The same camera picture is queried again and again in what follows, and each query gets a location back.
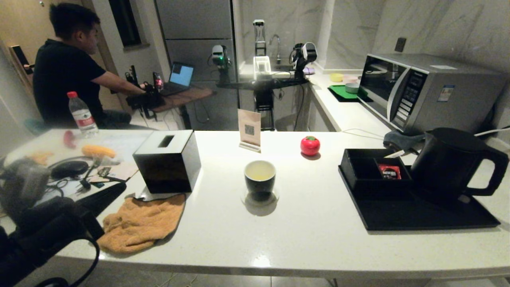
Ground black electric kettle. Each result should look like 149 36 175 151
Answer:
411 128 510 202

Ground black power plug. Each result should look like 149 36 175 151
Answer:
75 177 94 194

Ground brown paper packet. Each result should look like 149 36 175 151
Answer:
88 163 139 184

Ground clear plastic wrapper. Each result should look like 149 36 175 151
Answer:
93 155 122 167

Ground orange fluffy towel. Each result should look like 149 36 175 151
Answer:
97 194 187 254

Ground black computer mouse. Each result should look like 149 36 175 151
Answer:
51 160 89 180

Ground yellow corn cob toy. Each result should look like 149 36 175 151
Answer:
82 145 117 159

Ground orange hand shaped toy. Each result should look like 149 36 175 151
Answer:
29 151 54 165

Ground black tissue box white lid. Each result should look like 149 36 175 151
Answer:
132 130 202 195

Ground clear water bottle red cap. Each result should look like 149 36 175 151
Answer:
67 91 99 138

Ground black teleoperation rig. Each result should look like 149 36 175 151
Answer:
124 65 166 119

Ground man in black shirt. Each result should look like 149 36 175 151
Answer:
33 3 168 129

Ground brown wooden desk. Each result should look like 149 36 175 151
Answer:
153 86 215 130

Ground open black laptop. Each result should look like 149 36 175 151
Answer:
163 62 195 96

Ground black mug white inside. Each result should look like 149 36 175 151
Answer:
244 160 277 202

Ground beige QR code sign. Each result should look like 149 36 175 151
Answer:
238 109 262 153

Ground dark window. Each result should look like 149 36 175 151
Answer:
108 0 144 50

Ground grey device green light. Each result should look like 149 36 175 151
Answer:
211 45 231 84

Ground grey refrigerator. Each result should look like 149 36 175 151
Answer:
155 0 239 132

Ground red tomato toy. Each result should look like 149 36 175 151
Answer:
300 136 321 157

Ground tall clear blender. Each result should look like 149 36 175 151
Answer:
253 20 267 57

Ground chrome sink faucet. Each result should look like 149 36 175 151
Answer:
269 35 282 65

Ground white kitchen cabinet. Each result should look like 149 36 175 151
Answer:
308 85 340 132

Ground black compartment box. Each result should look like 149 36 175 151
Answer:
341 149 414 199

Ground green tray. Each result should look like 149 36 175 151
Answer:
328 85 373 103

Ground green mat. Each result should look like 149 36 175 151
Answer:
330 85 361 99

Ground red coffee sachet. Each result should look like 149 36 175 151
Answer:
378 164 402 181

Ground dark grey cloth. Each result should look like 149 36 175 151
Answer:
383 131 428 155

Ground large black tray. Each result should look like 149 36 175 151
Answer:
338 164 502 232

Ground silver microwave oven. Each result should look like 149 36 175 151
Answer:
358 53 509 136

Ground black mouse cable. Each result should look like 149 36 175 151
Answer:
47 156 94 197

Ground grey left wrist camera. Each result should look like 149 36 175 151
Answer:
6 159 51 204

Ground black ring shaped part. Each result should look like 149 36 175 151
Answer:
34 277 70 287

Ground black door lock handle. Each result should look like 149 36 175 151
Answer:
10 45 35 76

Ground black white camera device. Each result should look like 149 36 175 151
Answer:
291 42 318 80

